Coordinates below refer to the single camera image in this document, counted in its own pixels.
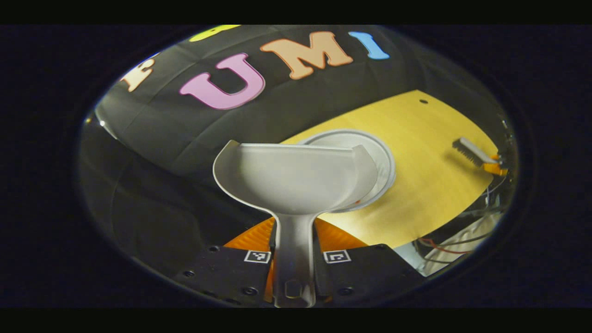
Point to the white sheet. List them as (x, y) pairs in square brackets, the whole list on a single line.
[(462, 240)]

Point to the white ribbed garbage bin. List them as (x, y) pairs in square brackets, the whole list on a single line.
[(386, 162)]

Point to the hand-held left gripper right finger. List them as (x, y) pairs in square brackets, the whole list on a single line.
[(365, 273)]

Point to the wooden desktop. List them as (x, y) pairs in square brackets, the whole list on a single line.
[(425, 185)]

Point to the grey plastic dustpan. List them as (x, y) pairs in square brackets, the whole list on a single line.
[(291, 175)]

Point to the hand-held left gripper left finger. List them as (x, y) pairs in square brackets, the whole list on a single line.
[(222, 270)]

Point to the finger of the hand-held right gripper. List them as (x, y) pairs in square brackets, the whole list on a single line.
[(496, 157), (497, 169)]

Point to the small grey broom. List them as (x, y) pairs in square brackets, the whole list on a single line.
[(469, 150)]

